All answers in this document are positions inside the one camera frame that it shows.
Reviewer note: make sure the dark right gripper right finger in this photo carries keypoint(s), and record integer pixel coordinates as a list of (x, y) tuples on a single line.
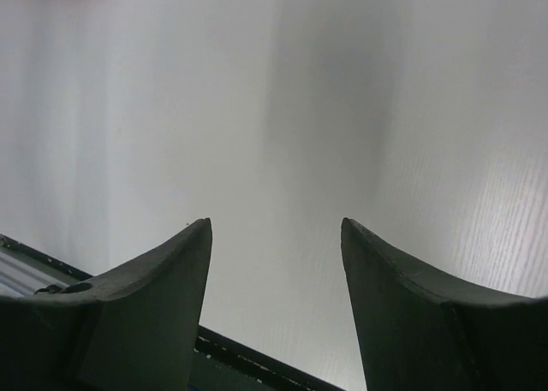
[(420, 328)]

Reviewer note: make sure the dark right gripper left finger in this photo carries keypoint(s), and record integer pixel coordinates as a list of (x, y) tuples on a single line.
[(130, 328)]

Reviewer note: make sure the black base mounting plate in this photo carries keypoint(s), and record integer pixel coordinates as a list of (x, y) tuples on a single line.
[(219, 363)]

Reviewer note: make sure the aluminium frame rail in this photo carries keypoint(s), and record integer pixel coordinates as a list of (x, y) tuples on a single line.
[(23, 276)]

